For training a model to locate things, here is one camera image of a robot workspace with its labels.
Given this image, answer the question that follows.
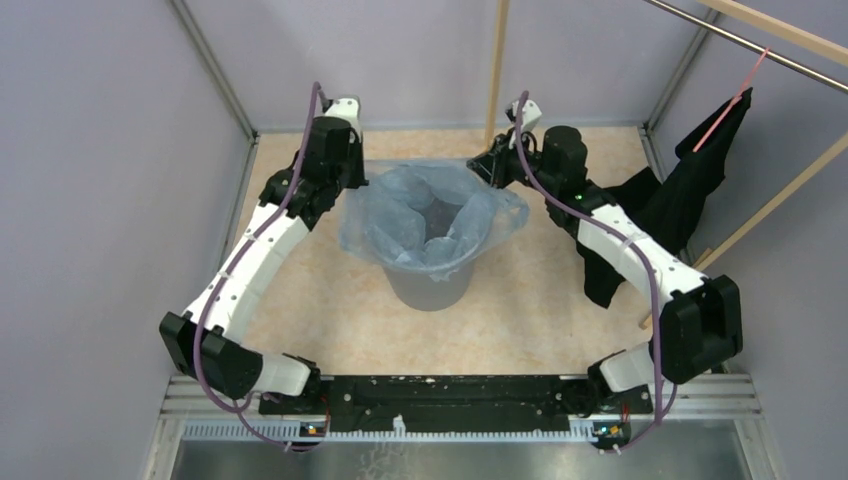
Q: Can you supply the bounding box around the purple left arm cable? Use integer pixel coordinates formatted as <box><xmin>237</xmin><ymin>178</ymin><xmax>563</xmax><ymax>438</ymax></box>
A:
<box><xmin>192</xmin><ymin>82</ymin><xmax>329</xmax><ymax>453</ymax></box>

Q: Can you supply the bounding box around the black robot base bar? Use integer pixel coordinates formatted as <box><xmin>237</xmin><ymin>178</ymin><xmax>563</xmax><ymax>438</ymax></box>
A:
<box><xmin>258</xmin><ymin>375</ymin><xmax>654</xmax><ymax>433</ymax></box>

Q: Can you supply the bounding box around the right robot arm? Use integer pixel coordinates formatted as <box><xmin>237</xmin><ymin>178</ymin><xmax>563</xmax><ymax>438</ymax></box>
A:
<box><xmin>466</xmin><ymin>126</ymin><xmax>743</xmax><ymax>412</ymax></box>

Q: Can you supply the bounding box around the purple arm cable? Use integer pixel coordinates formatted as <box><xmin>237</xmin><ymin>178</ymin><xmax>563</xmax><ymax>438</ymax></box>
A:
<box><xmin>192</xmin><ymin>82</ymin><xmax>329</xmax><ymax>453</ymax></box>
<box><xmin>513</xmin><ymin>91</ymin><xmax>680</xmax><ymax>453</ymax></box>

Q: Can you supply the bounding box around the black hanging t-shirt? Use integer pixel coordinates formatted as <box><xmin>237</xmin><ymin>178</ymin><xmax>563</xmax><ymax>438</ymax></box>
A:
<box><xmin>574</xmin><ymin>88</ymin><xmax>754</xmax><ymax>310</ymax></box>

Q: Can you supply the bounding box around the grey round trash bin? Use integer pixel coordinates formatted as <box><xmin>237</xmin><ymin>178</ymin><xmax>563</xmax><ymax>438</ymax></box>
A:
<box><xmin>383</xmin><ymin>262</ymin><xmax>475</xmax><ymax>312</ymax></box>

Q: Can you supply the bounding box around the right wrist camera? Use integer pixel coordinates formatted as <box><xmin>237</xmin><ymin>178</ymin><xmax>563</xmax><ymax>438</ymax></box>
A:
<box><xmin>505</xmin><ymin>99</ymin><xmax>542</xmax><ymax>148</ymax></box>

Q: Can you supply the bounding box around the metal hanging rail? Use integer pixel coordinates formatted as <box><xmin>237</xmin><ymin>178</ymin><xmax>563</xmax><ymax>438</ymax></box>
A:
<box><xmin>644</xmin><ymin>0</ymin><xmax>847</xmax><ymax>94</ymax></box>

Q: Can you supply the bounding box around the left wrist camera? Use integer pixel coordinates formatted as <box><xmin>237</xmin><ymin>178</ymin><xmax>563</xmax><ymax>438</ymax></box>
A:
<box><xmin>323</xmin><ymin>96</ymin><xmax>362</xmax><ymax>138</ymax></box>

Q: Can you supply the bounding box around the blue plastic trash bag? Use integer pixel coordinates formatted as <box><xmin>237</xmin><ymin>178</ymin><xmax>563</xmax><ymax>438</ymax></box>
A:
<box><xmin>339</xmin><ymin>160</ymin><xmax>529</xmax><ymax>282</ymax></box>

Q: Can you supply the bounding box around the white slotted cable duct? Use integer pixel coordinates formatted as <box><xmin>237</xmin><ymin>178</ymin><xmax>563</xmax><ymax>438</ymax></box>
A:
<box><xmin>183</xmin><ymin>417</ymin><xmax>597</xmax><ymax>443</ymax></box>

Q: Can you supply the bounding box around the pink clothes hanger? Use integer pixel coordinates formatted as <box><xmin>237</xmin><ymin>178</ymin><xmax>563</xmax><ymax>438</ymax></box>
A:
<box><xmin>692</xmin><ymin>47</ymin><xmax>771</xmax><ymax>153</ymax></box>

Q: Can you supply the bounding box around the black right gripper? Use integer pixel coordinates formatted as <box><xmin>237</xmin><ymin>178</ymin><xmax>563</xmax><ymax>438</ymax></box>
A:
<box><xmin>467</xmin><ymin>127</ymin><xmax>559</xmax><ymax>196</ymax></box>

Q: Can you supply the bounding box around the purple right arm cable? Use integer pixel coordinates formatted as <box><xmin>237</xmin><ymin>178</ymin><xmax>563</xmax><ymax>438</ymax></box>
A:
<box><xmin>513</xmin><ymin>91</ymin><xmax>680</xmax><ymax>453</ymax></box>

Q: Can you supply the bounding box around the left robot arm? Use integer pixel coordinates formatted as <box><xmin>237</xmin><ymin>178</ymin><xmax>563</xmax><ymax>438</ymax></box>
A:
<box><xmin>159</xmin><ymin>114</ymin><xmax>367</xmax><ymax>414</ymax></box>

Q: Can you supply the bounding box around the wooden clothes rack frame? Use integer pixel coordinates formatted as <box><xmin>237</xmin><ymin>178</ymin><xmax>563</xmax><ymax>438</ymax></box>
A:
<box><xmin>483</xmin><ymin>0</ymin><xmax>848</xmax><ymax>331</ymax></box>

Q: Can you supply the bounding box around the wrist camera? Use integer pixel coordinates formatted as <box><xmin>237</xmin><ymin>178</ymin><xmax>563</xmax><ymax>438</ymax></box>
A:
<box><xmin>323</xmin><ymin>96</ymin><xmax>362</xmax><ymax>138</ymax></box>
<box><xmin>505</xmin><ymin>99</ymin><xmax>542</xmax><ymax>148</ymax></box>

